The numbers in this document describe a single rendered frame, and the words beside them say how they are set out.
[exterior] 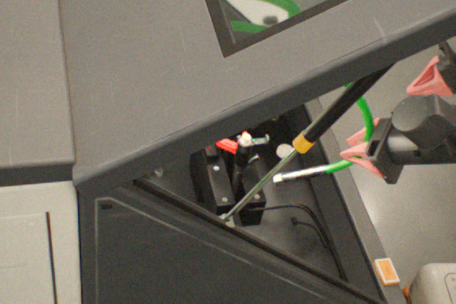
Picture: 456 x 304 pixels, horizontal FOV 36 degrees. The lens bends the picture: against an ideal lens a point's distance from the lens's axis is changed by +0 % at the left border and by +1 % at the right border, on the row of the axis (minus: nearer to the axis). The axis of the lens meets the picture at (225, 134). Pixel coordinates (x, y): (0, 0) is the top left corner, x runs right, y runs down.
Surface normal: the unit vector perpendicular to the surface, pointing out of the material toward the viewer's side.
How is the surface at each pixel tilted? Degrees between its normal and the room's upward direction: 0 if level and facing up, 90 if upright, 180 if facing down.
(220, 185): 0
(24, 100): 0
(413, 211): 0
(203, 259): 90
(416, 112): 50
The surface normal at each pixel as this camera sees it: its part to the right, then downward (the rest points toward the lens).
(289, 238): 0.13, -0.68
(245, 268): 0.22, 0.73
